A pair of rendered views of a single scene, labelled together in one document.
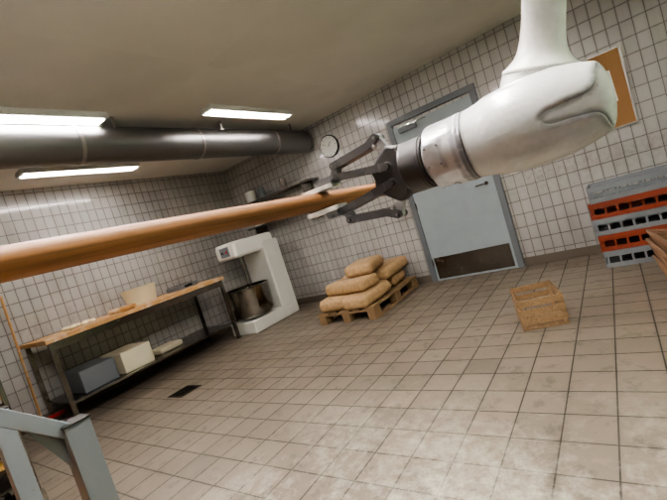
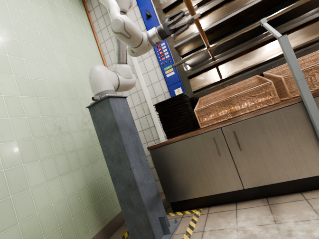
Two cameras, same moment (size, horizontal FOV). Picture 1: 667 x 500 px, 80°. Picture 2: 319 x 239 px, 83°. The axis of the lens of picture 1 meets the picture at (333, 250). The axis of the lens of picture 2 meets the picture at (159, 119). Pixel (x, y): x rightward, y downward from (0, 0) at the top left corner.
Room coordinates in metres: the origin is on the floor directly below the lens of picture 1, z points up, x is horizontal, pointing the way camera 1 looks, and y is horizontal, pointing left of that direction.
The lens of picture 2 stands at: (1.48, -0.57, 0.65)
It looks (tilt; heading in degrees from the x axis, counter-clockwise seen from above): 4 degrees up; 166
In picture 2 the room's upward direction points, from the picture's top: 20 degrees counter-clockwise
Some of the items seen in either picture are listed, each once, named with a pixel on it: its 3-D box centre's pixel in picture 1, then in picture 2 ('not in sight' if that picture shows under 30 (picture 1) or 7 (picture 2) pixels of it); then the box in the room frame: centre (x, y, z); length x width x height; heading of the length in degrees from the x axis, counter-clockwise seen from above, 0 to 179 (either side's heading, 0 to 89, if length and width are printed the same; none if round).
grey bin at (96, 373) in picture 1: (90, 375); not in sight; (4.32, 2.96, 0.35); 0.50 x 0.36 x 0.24; 53
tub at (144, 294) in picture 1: (140, 295); not in sight; (5.05, 2.52, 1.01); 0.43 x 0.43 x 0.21
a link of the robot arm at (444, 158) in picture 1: (451, 152); (155, 36); (0.54, -0.19, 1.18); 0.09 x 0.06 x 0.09; 143
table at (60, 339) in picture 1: (146, 340); not in sight; (4.88, 2.55, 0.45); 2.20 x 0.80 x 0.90; 143
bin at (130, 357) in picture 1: (127, 357); not in sight; (4.66, 2.71, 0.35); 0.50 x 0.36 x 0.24; 55
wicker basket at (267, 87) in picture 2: not in sight; (231, 99); (0.18, 0.40, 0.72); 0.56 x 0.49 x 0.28; 53
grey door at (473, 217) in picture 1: (451, 190); not in sight; (4.82, -1.58, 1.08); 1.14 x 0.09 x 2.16; 53
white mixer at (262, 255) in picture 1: (254, 282); not in sight; (5.92, 1.28, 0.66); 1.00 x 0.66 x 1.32; 143
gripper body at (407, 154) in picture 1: (403, 170); (166, 30); (0.59, -0.13, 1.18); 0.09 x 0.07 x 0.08; 53
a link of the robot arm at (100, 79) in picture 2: not in sight; (101, 80); (0.13, -0.54, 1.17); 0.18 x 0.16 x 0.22; 125
